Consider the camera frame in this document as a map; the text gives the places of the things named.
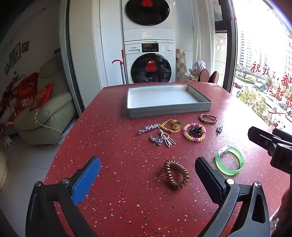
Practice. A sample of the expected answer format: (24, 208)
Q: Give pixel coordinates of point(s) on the white cloth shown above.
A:
(199, 67)

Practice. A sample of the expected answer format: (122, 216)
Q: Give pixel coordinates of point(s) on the pair of slippers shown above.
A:
(214, 78)

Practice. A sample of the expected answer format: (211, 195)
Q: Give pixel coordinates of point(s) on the white washing machine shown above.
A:
(141, 47)

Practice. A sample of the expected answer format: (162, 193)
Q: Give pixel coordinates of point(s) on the black window frame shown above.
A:
(230, 57)

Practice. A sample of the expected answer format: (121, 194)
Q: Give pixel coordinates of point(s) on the grey shallow tray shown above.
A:
(159, 98)

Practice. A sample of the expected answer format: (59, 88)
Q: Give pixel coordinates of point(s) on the small silver charm clip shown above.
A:
(219, 129)

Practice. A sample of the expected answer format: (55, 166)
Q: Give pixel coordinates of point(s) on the person's right forearm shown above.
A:
(285, 209)

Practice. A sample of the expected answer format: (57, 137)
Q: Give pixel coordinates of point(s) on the long silver hair clip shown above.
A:
(148, 128)

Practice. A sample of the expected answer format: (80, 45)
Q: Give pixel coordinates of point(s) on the brown slipper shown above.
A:
(204, 76)

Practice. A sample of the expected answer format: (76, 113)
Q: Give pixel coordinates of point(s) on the large black picture frame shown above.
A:
(15, 55)

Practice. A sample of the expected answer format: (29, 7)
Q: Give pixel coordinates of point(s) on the red printed blanket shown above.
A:
(20, 95)

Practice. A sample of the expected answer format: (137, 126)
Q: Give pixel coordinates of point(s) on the checkered bag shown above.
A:
(182, 63)

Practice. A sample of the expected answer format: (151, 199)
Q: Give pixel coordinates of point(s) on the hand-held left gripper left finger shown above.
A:
(86, 177)

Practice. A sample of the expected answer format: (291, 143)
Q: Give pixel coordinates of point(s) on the white tumble dryer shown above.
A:
(127, 22)

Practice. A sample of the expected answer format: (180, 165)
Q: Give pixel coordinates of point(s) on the red window sticker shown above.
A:
(273, 75)

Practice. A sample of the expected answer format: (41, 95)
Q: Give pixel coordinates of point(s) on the cream leather sofa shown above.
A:
(54, 107)

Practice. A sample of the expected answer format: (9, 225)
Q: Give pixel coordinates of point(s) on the green translucent bangle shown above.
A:
(240, 159)

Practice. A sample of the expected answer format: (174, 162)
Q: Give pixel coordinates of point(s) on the small black picture frame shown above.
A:
(25, 46)

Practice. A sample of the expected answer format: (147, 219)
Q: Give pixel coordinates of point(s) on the white cabinet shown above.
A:
(91, 45)

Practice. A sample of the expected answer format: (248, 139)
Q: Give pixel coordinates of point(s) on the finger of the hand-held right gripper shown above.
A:
(262, 137)
(284, 136)

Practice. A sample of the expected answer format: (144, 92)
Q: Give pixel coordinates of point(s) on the red cushion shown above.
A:
(42, 96)

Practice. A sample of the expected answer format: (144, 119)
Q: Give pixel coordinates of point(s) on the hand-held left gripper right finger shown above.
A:
(211, 182)

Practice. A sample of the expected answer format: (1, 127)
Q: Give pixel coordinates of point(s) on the black claw hair clip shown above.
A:
(194, 131)

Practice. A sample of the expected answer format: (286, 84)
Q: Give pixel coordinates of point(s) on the beige pronged hair clip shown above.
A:
(167, 139)

